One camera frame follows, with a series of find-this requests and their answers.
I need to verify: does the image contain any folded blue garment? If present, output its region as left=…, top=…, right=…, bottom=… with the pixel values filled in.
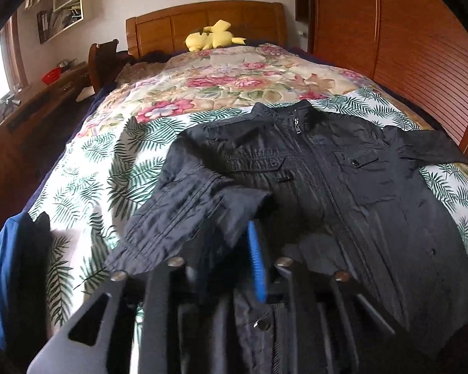
left=0, top=212, right=53, bottom=361

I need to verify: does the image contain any window with wooden frame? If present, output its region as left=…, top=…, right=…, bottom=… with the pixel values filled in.
left=0, top=13, right=28, bottom=101

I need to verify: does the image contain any wooden headboard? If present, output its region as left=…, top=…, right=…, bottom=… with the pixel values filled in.
left=126, top=0, right=288, bottom=58

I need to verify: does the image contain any long wooden desk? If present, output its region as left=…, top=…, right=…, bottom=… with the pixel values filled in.
left=0, top=63, right=90, bottom=230

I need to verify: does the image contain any dark wooden chair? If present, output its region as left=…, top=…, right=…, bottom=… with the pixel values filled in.
left=88, top=39, right=136, bottom=93

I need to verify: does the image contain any floral quilt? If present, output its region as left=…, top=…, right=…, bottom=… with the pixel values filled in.
left=83, top=43, right=373, bottom=135

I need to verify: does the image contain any red bowl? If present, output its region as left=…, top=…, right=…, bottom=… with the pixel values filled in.
left=41, top=67, right=63, bottom=85

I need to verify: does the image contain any wooden louvred wardrobe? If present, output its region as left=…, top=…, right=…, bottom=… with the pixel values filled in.
left=309, top=0, right=468, bottom=154

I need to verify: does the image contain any white wall shelf unit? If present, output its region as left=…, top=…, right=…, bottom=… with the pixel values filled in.
left=24, top=0, right=91, bottom=44

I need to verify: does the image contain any palm leaf print bedsheet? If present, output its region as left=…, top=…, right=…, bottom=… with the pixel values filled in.
left=29, top=87, right=468, bottom=337

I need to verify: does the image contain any black zip jacket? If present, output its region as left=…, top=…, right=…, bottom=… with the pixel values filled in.
left=106, top=100, right=468, bottom=355

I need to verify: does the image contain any yellow plush toy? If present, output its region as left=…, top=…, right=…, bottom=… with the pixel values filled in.
left=185, top=19, right=246, bottom=52

